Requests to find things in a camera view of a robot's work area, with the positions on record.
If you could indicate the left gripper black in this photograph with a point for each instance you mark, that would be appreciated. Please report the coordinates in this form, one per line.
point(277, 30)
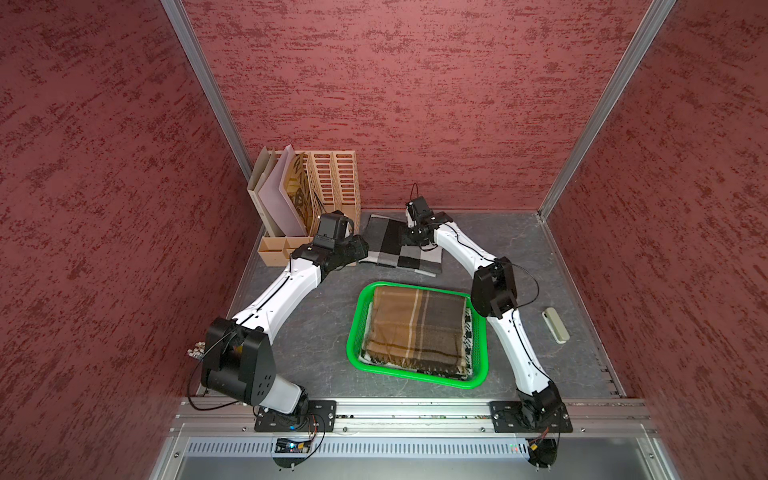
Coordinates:
point(360, 252)

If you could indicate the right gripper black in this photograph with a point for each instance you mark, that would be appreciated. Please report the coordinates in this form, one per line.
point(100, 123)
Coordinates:
point(424, 242)

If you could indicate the grey black checked scarf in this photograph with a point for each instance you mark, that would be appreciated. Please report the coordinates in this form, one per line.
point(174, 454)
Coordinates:
point(384, 237)

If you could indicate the brown plaid scarf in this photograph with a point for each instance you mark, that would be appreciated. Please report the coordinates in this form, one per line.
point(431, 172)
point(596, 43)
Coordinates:
point(393, 298)

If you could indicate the green plastic basket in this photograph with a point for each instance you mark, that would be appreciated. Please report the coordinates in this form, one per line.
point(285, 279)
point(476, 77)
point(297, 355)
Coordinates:
point(480, 349)

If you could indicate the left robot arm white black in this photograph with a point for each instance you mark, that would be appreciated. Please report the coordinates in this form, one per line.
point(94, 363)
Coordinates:
point(238, 360)

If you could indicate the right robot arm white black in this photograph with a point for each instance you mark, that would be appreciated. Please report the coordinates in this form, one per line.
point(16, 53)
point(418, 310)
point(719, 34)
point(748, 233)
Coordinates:
point(494, 297)

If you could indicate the lilac folder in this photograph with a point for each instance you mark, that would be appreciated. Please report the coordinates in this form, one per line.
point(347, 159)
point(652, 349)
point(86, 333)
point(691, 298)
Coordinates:
point(278, 204)

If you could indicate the yellow patterned book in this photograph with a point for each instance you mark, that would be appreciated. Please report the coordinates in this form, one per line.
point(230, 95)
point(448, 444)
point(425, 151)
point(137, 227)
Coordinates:
point(300, 194)

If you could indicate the beige wooden file organizer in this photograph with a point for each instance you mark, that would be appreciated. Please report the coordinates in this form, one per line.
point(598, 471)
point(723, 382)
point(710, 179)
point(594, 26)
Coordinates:
point(334, 181)

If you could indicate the beige folder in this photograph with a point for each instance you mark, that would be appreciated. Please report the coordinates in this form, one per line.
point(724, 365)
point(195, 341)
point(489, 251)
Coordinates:
point(258, 191)

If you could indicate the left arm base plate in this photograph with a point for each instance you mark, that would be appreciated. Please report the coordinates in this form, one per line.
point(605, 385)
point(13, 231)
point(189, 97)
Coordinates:
point(319, 417)

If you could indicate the aluminium front rail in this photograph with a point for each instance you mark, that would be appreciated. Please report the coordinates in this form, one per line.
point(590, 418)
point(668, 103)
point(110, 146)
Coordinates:
point(427, 417)

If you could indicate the left circuit board with wires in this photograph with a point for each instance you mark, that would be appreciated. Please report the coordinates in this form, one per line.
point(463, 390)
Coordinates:
point(291, 446)

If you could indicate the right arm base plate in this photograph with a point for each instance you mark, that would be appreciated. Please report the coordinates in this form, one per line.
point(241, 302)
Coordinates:
point(504, 417)

